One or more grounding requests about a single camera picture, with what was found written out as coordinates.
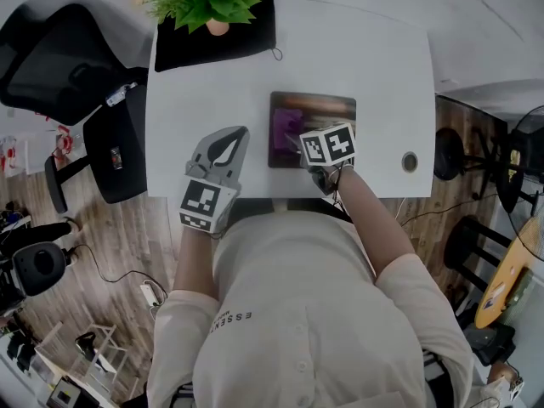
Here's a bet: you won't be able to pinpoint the pile of white red packages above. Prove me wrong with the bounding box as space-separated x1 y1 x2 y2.
0 122 86 176

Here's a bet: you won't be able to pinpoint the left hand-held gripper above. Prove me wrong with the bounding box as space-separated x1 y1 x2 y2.
178 125 252 235

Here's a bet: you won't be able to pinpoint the small white blue object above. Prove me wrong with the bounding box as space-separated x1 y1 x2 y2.
105 82 139 108

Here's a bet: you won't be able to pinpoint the long black cable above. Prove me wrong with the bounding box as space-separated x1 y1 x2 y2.
399 191 501 225

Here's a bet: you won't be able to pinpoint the person's left forearm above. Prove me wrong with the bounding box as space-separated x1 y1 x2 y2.
171 223 226 299

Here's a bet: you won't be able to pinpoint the white wooden frame stool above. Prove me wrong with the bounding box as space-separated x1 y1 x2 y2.
63 320 131 394

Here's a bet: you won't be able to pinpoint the person's black trousers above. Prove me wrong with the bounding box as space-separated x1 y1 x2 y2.
231 196 354 225

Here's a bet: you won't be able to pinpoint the black stool with thin legs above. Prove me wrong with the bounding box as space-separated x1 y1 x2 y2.
462 126 537 206

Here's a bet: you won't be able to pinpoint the black cloth mat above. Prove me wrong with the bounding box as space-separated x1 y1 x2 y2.
153 0 293 74

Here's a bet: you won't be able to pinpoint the white power strip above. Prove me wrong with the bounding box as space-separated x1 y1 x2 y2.
139 280 165 310

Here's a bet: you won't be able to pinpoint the round desk cable grommet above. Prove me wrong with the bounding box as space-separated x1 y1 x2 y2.
400 150 420 173

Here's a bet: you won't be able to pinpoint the small black monitor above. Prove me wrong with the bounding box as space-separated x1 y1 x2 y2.
45 378 82 408

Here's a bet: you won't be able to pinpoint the round yellow wooden table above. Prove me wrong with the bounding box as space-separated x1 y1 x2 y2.
474 217 544 330

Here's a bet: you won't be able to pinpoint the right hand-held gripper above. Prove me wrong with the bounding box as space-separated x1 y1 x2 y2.
283 122 357 197

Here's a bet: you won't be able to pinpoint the black floor cable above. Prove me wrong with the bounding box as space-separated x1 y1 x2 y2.
70 243 171 286

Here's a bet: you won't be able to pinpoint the black floor bag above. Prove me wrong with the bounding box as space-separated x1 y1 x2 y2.
464 322 518 367

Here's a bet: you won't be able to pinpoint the person's right forearm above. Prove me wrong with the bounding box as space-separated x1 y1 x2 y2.
333 166 417 282

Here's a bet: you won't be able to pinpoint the person's cream shirt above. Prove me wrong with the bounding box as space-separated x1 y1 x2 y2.
145 210 476 408

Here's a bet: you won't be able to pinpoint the white dark card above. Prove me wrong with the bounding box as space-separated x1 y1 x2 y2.
487 284 507 310

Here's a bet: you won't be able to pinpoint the purple knitted cloth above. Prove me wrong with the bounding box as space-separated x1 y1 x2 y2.
271 107 305 161

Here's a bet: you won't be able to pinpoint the black handheld device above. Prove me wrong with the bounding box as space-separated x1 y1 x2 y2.
75 331 98 363

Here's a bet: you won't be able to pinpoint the pale green flat item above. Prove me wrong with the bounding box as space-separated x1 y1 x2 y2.
504 267 536 306

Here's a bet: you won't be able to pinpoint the large black standing fan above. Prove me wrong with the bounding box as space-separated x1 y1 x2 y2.
433 104 544 263

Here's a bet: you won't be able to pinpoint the black mesh office chair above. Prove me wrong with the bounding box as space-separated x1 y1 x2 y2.
0 2 149 215

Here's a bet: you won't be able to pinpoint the black stool with thick frame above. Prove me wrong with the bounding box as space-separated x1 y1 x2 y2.
443 214 513 293

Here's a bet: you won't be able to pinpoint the pink ribbed vase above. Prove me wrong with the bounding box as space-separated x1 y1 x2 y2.
206 18 230 37

